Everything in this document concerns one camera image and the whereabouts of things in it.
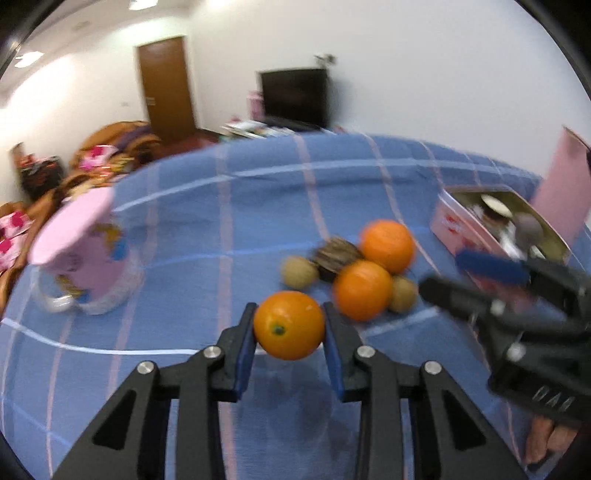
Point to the purple cloth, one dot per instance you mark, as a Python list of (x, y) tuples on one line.
[(133, 134)]

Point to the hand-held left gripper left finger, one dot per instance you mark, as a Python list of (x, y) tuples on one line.
[(244, 355)]

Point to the white television stand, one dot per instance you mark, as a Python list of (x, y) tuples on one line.
[(258, 129)]

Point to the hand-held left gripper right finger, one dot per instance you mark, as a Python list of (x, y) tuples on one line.
[(333, 355)]

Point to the brown wooden door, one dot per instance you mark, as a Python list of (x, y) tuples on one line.
[(166, 87)]

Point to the orange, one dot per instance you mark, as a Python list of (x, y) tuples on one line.
[(362, 290), (288, 325), (387, 246)]

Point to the cluttered coffee table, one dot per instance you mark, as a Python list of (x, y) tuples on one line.
[(92, 177)]

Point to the pink silicone mug lid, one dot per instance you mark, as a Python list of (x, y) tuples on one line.
[(69, 226)]

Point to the person's right hand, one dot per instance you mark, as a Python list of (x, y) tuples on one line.
[(549, 438)]

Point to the square recessed ceiling light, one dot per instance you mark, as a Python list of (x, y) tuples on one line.
[(27, 58)]

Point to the black flat television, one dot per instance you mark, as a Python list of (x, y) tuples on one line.
[(293, 97)]

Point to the pink floral cushion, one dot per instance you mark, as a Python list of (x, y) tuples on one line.
[(94, 156), (7, 254), (14, 225)]

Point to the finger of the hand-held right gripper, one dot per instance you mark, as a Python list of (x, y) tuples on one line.
[(452, 295), (494, 267)]

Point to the rectangular ceiling light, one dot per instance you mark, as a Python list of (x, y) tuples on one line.
[(139, 3)]

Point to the black rack with red goods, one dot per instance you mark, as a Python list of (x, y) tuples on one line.
[(41, 175)]

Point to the dark brown pastry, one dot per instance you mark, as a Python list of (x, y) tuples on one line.
[(334, 256)]

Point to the white wall socket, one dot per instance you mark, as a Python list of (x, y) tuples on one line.
[(325, 58)]

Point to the tall pink box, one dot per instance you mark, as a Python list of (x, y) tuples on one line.
[(255, 106)]

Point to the brown leather sofa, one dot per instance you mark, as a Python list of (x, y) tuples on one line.
[(27, 207)]

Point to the pink rectangular tin box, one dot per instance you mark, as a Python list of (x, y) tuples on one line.
[(450, 224)]

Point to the brown leather armchair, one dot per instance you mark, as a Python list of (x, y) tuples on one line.
[(120, 138)]

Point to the pink cartoon mug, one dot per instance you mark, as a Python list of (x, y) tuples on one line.
[(92, 272)]

